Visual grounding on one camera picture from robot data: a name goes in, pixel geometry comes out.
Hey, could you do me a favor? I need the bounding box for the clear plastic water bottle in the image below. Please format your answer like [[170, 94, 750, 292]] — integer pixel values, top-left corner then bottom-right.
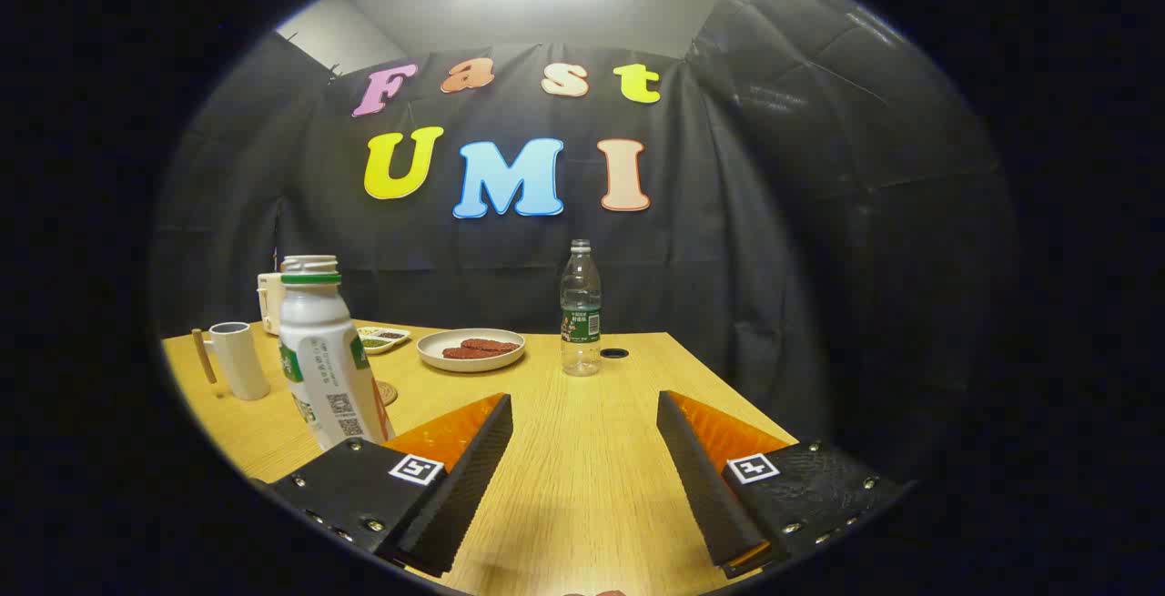
[[560, 239, 603, 377]]

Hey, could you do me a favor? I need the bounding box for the white cup wooden handle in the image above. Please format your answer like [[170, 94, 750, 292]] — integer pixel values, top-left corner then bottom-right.
[[191, 321, 271, 401]]

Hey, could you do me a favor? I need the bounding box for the cream toaster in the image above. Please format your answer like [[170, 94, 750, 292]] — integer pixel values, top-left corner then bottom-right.
[[258, 272, 288, 335]]

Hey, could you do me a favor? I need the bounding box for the wooden table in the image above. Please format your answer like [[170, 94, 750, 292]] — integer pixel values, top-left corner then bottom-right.
[[162, 318, 802, 596]]

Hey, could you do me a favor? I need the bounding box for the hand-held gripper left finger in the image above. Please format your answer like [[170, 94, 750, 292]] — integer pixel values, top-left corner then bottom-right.
[[264, 392, 514, 579]]

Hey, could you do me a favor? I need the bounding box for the black backdrop cloth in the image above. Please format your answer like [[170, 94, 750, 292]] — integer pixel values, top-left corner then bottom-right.
[[150, 0, 1016, 451]]

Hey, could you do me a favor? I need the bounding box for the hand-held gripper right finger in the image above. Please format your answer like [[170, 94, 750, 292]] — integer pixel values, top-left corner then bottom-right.
[[656, 389, 914, 580]]

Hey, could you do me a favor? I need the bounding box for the white juice bottle green label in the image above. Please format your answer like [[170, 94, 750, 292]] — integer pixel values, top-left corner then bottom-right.
[[277, 255, 397, 451]]

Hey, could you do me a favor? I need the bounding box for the white divided dish of beans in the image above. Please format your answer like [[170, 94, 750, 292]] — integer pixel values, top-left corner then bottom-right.
[[357, 326, 412, 356]]

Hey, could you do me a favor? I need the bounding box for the white round plate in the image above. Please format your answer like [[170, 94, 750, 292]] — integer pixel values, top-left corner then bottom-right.
[[417, 328, 526, 373]]

